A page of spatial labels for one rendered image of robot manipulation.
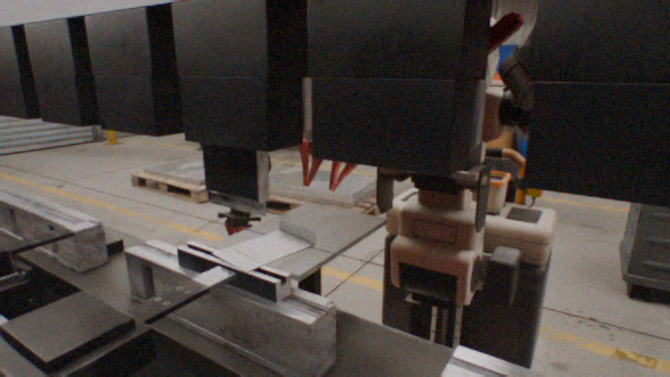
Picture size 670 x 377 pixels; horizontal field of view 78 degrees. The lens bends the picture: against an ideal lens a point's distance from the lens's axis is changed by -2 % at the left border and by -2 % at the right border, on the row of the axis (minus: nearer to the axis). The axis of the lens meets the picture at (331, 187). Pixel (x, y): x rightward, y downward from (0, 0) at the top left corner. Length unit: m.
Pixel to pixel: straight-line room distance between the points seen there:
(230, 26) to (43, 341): 0.35
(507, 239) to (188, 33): 1.12
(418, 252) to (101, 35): 0.87
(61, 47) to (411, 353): 0.71
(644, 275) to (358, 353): 2.45
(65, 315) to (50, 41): 0.49
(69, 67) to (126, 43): 0.17
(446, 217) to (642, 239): 1.86
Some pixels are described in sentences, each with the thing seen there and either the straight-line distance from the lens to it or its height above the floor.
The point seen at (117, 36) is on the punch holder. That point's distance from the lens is 0.67.
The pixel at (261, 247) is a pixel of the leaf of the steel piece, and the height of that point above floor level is 1.00.
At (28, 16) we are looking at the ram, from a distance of 0.90.
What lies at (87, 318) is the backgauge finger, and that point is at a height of 1.03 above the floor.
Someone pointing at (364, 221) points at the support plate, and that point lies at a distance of 0.76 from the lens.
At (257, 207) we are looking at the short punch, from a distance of 0.55.
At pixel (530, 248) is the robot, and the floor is 0.75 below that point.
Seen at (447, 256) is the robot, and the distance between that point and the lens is 1.15.
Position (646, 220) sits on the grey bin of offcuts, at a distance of 2.85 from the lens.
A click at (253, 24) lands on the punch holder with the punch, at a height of 1.31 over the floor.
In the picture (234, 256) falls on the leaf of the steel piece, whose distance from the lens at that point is 0.63.
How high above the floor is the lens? 1.26
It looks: 16 degrees down
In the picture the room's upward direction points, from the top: straight up
